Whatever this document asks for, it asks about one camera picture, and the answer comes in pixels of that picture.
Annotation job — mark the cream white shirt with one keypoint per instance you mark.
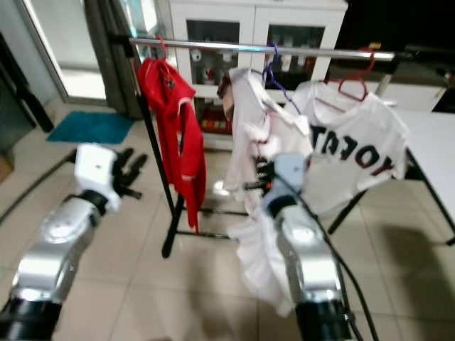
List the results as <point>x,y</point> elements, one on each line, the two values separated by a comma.
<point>256,106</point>

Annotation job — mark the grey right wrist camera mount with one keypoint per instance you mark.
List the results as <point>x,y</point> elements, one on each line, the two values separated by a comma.
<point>288,170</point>

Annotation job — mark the chrome rail black clothes rack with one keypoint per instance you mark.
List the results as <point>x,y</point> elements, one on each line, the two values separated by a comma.
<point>213,45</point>

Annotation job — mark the brown cardboard box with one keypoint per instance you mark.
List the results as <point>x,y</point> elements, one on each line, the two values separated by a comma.
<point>5,169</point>

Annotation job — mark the glass sliding door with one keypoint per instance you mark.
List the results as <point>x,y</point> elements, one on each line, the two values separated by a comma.
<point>64,42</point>

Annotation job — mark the red shirt white trim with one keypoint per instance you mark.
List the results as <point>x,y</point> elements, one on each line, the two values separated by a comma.
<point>178,135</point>

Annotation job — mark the red plastic hanger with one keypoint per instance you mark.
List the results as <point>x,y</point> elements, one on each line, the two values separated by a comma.
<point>362,74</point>

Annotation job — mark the white glass door cabinet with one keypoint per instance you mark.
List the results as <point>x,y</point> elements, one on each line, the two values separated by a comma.
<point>252,21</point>

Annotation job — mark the white jersey black letters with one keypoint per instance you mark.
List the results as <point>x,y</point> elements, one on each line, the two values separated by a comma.
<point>348,114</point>

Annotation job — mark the black side table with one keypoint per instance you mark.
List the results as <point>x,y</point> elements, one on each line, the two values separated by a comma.
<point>24,92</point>

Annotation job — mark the grey curtain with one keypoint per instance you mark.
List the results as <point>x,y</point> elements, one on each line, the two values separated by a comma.
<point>114,57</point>

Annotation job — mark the blue plastic hanger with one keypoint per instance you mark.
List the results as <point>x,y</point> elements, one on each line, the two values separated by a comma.
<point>275,57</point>

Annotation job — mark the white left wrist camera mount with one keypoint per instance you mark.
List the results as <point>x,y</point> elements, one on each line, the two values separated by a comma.
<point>96,170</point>

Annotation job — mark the pink plastic hanger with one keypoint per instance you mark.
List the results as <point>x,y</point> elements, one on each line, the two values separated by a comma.
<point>163,51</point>

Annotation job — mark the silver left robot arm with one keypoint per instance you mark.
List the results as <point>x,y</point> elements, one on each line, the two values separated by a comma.
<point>57,249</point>

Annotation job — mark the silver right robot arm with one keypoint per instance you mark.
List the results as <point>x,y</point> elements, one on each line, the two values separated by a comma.
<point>309,249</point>

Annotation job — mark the white table black legs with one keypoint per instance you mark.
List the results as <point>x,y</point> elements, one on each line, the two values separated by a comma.
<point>434,135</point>

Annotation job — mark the cream white jacket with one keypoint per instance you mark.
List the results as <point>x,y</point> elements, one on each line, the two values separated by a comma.
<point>263,263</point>

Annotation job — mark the teal floor mat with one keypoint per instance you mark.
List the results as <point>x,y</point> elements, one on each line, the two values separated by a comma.
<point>89,128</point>

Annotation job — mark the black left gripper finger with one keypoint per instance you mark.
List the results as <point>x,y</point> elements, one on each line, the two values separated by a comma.
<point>123,163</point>
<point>140,168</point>

